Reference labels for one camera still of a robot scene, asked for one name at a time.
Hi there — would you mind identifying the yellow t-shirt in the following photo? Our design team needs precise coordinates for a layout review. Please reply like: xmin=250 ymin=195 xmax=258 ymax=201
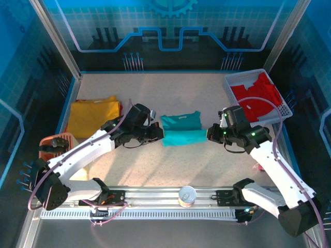
xmin=66 ymin=95 xmax=122 ymax=139

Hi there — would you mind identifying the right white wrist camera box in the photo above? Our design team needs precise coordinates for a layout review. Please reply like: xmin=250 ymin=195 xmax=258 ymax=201
xmin=218 ymin=110 xmax=228 ymax=128

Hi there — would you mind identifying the tin can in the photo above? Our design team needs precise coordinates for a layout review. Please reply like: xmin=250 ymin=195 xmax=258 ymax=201
xmin=177 ymin=185 xmax=197 ymax=208

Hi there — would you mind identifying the orange plastic basket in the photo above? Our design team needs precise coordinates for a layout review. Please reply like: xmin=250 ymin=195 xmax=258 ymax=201
xmin=38 ymin=132 xmax=77 ymax=163

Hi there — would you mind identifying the black tool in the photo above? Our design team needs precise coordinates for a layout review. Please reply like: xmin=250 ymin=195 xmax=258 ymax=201
xmin=39 ymin=138 xmax=69 ymax=153

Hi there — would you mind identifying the slotted white cable duct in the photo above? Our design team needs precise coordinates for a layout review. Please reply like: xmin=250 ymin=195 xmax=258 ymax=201
xmin=40 ymin=208 xmax=238 ymax=221

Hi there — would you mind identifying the green t-shirt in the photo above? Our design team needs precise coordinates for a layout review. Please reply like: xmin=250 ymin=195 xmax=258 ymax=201
xmin=160 ymin=110 xmax=209 ymax=147

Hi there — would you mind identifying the white plastic basket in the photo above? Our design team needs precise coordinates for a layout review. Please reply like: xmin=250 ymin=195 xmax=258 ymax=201
xmin=223 ymin=68 xmax=294 ymax=122

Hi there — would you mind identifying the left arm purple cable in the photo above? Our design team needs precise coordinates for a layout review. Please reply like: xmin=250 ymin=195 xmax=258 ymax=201
xmin=27 ymin=99 xmax=133 ymax=227

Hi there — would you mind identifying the aluminium mounting rail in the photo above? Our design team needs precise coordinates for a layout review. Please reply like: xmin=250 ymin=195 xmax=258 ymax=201
xmin=62 ymin=185 xmax=285 ymax=208

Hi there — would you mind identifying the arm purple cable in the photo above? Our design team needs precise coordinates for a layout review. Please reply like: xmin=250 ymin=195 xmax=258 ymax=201
xmin=234 ymin=97 xmax=327 ymax=248
xmin=27 ymin=99 xmax=133 ymax=227

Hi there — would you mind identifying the aluminium frame post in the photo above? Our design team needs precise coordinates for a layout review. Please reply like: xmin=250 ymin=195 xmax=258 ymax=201
xmin=28 ymin=0 xmax=83 ymax=81
xmin=263 ymin=0 xmax=312 ymax=72

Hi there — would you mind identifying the grey metal panel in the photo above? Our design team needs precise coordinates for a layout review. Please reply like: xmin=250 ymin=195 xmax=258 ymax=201
xmin=32 ymin=219 xmax=311 ymax=248

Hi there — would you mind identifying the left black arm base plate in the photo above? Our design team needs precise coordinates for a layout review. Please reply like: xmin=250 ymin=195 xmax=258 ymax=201
xmin=78 ymin=189 xmax=127 ymax=207

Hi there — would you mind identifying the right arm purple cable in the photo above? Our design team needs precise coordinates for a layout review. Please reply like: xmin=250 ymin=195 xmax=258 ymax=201
xmin=234 ymin=97 xmax=327 ymax=248

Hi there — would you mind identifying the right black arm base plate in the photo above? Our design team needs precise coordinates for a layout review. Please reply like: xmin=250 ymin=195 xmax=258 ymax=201
xmin=216 ymin=189 xmax=259 ymax=207

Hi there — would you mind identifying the black connector box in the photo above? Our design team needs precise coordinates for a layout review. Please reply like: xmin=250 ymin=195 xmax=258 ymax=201
xmin=235 ymin=208 xmax=253 ymax=224
xmin=89 ymin=206 xmax=109 ymax=221

